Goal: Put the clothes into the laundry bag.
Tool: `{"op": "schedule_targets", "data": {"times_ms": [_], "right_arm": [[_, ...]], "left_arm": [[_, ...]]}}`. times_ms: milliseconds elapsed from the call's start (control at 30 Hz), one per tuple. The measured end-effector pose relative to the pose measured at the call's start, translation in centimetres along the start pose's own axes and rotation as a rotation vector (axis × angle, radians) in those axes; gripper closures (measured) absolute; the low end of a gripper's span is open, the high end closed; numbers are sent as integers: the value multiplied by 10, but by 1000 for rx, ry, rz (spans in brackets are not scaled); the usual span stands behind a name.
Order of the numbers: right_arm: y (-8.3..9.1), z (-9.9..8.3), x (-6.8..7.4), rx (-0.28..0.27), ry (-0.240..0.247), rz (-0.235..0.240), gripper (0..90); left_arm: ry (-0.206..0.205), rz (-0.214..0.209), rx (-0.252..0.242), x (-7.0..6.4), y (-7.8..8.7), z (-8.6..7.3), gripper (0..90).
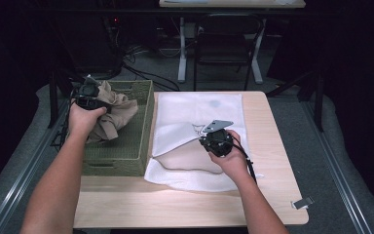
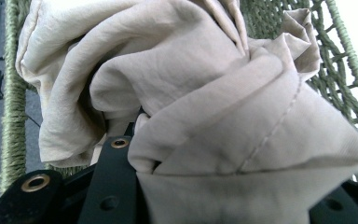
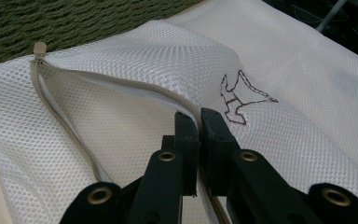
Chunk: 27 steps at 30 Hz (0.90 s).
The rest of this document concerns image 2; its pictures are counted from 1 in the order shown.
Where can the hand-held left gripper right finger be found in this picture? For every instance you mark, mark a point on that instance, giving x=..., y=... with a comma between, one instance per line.
x=354, y=205

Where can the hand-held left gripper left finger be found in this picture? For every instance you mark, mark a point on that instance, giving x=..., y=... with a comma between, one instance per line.
x=112, y=186

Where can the green woven basket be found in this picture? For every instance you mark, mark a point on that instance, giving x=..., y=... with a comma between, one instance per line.
x=12, y=109

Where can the beige cloth garment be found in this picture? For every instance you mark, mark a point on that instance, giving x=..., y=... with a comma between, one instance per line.
x=214, y=109

